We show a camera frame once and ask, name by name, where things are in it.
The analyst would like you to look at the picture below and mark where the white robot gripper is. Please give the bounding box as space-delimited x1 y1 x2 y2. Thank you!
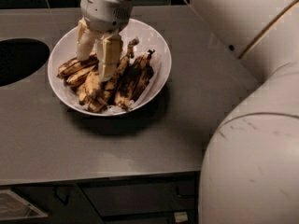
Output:
77 0 133 82

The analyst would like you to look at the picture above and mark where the dark banana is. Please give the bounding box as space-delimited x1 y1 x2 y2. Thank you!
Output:
85 68 101 100

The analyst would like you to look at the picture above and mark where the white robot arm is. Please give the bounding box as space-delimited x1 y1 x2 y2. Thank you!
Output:
184 0 299 224

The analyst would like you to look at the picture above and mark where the top left spotted banana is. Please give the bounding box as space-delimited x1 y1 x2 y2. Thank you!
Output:
57 52 98 78

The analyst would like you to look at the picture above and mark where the spotted banana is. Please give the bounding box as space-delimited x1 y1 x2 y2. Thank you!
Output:
64 65 95 87
57 52 98 78

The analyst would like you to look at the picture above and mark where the long stemmed centre banana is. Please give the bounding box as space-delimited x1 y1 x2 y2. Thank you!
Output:
88 38 139 112

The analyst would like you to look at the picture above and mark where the small lower left banana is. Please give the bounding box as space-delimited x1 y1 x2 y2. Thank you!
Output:
76 84 90 105

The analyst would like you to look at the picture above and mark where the large white banana bowl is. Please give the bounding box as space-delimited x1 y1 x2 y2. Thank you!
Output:
48 19 172 117

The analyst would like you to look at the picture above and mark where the rightmost blackened banana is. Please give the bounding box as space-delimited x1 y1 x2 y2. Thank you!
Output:
133 49 155 101

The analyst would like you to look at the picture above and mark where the blackened banana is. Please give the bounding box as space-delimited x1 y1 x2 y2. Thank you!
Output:
114 55 145 110
133 49 155 101

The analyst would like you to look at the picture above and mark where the blackened right centre banana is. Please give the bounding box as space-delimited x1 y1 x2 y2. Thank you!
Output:
114 55 145 110

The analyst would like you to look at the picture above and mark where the dark round sink opening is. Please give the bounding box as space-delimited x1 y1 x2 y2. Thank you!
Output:
0 38 50 87

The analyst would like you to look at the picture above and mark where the dark drawer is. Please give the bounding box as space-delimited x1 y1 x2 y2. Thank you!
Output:
102 210 199 224
79 172 198 217

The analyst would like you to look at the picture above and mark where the open dishwasher door edge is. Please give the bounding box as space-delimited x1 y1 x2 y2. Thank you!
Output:
0 189 49 221

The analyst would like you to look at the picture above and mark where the lower dark drawer front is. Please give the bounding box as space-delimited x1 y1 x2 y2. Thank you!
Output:
102 210 199 224

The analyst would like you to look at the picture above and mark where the black cabinet door handle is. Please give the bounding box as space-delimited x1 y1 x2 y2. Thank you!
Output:
52 186 70 206

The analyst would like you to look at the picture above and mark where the black drawer handle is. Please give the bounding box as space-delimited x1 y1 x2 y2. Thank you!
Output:
175 186 195 199

